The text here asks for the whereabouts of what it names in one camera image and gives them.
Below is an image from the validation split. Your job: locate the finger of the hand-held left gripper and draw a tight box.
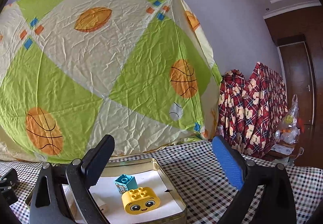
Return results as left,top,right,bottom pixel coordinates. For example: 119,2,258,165
0,168,20,190

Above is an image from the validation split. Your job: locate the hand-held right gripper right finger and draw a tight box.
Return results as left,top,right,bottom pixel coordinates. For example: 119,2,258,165
212,135,297,224

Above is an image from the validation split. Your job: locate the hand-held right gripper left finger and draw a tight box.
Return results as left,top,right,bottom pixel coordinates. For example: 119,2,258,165
28,134,116,224

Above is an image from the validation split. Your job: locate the cyan mouse print brick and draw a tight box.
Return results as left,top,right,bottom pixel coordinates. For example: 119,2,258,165
113,175,138,194

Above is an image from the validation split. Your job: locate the white rectangular adapter block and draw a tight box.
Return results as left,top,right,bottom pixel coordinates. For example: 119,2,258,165
91,192,108,213

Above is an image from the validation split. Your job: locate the golden metal tin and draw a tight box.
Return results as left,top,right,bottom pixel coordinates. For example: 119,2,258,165
24,158,188,224

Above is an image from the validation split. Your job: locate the yellow face toy brick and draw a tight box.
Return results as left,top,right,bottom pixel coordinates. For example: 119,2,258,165
121,185,158,215

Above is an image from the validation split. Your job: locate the checkered tablecloth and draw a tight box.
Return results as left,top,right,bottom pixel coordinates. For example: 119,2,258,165
0,140,323,224

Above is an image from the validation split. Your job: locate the red plaid bear print cloth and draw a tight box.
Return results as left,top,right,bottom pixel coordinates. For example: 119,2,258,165
216,62,288,159

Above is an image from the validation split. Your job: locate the small cardboard box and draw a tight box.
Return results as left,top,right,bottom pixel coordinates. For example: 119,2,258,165
271,143,304,164

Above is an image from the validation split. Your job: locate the white paper tin liner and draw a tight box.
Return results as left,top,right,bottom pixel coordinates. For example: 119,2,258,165
61,169,182,223

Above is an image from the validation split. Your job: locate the clear plastic bag of toys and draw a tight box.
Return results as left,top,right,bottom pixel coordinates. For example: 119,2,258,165
275,94,306,144

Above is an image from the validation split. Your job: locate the basketball print bed sheet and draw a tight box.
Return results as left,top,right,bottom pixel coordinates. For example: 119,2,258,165
0,0,223,164

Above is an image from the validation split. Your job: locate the dark wooden wardrobe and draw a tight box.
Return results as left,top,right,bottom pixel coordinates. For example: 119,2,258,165
263,7,323,169

